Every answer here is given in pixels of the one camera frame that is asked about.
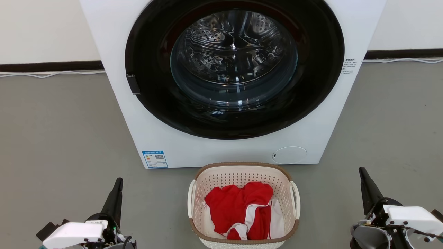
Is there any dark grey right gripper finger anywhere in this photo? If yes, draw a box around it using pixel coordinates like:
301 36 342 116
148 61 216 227
359 167 385 215

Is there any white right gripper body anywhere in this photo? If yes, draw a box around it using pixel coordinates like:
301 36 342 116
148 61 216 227
372 198 443 243

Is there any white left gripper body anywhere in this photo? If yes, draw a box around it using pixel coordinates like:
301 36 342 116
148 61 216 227
42 213 137 249

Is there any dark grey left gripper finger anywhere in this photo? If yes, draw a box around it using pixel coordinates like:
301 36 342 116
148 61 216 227
100 178 124 228

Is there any cream perforated laundry basket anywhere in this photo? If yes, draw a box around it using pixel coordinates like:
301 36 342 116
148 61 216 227
187 162 301 249

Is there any blue energy label sticker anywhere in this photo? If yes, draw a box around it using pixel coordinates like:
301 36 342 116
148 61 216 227
142 150 169 169

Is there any round white filter cover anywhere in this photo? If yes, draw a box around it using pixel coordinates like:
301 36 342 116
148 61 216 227
272 146 308 165

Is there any red garment with white trim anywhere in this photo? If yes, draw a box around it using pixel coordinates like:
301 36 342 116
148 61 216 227
204 182 274 241

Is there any black washer door latch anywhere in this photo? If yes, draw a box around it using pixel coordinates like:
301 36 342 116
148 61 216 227
126 74 141 95

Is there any round black glass washer door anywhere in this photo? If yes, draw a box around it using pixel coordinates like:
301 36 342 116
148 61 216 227
125 0 345 140

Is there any white front-load washing machine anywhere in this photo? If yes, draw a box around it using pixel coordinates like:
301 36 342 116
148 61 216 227
79 0 387 169

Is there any dark baseboard strip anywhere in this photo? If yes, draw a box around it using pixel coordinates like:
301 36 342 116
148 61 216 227
364 49 443 60

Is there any white floor cable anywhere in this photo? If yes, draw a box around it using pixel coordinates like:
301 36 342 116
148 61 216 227
363 58 443 64
0 70 106 79

